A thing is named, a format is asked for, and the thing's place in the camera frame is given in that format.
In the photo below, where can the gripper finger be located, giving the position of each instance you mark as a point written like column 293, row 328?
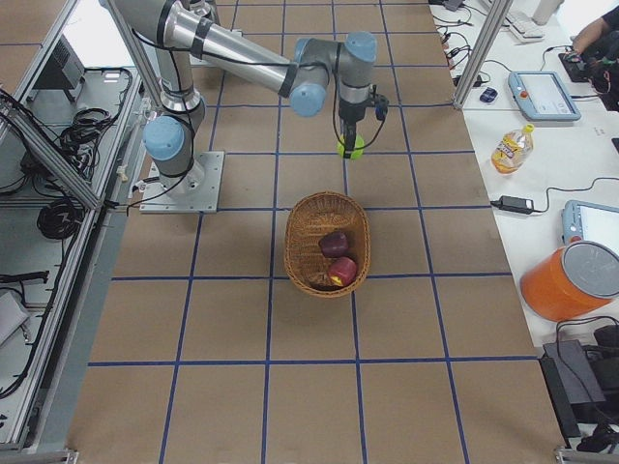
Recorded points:
column 349, row 141

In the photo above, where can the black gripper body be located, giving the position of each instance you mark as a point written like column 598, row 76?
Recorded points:
column 349, row 115

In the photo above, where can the green apple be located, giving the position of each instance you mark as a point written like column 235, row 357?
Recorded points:
column 356, row 153

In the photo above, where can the dark red apple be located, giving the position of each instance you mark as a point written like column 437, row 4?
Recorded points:
column 334, row 244

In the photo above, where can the red yellow apple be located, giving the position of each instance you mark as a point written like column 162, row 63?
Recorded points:
column 342, row 271

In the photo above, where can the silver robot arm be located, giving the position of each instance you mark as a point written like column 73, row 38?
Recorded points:
column 178, row 33

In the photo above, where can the wicker basket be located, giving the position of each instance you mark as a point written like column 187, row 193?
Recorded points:
column 312, row 218

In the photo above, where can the dark blue checkered pouch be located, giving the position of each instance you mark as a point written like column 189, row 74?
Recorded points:
column 489, row 95

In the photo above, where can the orange drink bottle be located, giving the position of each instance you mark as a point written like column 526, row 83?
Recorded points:
column 513, row 149

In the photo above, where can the black power adapter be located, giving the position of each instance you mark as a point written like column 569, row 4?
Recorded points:
column 513, row 205

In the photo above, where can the left teach pendant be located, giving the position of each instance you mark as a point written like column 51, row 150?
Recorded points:
column 542, row 97

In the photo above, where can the teach pendant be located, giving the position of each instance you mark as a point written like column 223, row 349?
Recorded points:
column 590, row 222
column 542, row 97

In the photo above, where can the right teach pendant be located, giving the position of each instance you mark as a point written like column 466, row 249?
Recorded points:
column 590, row 222

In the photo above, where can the person at desk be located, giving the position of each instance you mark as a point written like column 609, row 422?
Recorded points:
column 595, row 30

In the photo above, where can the orange round container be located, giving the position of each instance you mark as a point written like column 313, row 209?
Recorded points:
column 574, row 280

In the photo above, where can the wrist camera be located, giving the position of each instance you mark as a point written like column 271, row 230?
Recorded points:
column 379, row 103

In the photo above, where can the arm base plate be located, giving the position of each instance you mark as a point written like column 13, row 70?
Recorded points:
column 198, row 192

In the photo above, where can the aluminium frame post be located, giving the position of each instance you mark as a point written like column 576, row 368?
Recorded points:
column 481, row 48

